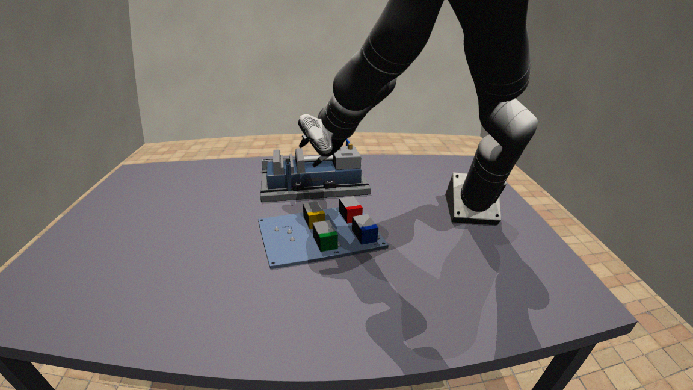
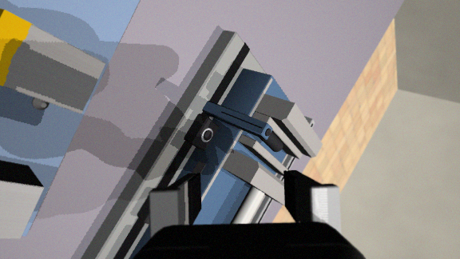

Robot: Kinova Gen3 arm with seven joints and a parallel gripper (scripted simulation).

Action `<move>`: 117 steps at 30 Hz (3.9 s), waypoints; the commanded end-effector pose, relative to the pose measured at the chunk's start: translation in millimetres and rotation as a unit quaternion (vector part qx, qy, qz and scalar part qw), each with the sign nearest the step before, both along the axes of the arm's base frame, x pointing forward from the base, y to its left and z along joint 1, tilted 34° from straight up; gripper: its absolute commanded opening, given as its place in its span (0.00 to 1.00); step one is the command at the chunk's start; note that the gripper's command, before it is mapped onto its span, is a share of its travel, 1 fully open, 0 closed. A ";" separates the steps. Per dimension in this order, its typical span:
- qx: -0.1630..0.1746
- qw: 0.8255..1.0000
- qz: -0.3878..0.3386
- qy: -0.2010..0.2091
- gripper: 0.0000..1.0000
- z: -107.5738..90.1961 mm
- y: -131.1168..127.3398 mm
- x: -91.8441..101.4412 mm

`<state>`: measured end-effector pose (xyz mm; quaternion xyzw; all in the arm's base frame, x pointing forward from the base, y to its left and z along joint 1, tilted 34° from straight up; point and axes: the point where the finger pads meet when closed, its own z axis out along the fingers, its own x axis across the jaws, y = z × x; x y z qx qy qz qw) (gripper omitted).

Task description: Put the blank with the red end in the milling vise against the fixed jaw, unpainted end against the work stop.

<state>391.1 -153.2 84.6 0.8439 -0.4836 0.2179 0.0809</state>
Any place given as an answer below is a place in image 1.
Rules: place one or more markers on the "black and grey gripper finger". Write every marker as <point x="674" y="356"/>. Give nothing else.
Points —
<point x="304" y="141"/>
<point x="319" y="160"/>

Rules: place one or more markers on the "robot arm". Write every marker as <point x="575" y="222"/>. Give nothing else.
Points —
<point x="497" y="50"/>

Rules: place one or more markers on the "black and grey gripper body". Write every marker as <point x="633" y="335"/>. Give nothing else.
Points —
<point x="325" y="137"/>

